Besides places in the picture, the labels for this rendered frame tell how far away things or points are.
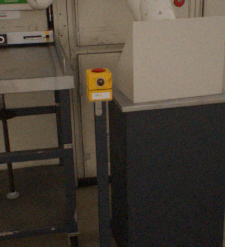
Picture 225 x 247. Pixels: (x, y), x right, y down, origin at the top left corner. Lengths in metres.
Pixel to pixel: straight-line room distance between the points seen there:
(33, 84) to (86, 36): 0.72
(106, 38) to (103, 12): 0.14
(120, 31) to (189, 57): 0.77
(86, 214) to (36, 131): 0.54
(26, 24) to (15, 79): 0.73
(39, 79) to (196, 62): 0.60
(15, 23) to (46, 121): 0.55
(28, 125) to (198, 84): 1.11
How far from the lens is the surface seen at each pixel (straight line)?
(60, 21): 2.35
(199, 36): 1.68
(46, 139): 2.50
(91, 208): 2.42
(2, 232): 2.00
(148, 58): 1.62
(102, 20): 2.35
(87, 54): 2.37
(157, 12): 1.80
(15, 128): 2.48
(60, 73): 1.73
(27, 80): 1.70
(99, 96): 1.49
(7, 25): 2.39
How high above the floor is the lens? 1.24
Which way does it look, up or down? 20 degrees down
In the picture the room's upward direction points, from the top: 2 degrees counter-clockwise
